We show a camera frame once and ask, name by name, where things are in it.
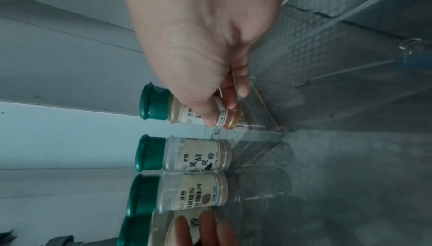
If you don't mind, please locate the person's left hand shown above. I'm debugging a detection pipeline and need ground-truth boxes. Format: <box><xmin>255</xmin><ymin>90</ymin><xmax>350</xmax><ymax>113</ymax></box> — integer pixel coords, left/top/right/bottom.
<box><xmin>174</xmin><ymin>210</ymin><xmax>243</xmax><ymax>246</ymax></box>

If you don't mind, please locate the person's right hand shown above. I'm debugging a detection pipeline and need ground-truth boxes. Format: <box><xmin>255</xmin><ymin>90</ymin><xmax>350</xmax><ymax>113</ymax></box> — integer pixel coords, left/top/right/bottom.
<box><xmin>114</xmin><ymin>0</ymin><xmax>286</xmax><ymax>128</ymax></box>

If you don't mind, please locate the clear acrylic organizer tray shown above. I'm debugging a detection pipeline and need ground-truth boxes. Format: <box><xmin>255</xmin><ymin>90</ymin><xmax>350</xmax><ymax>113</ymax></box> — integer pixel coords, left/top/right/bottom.
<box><xmin>202</xmin><ymin>0</ymin><xmax>432</xmax><ymax>246</ymax></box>

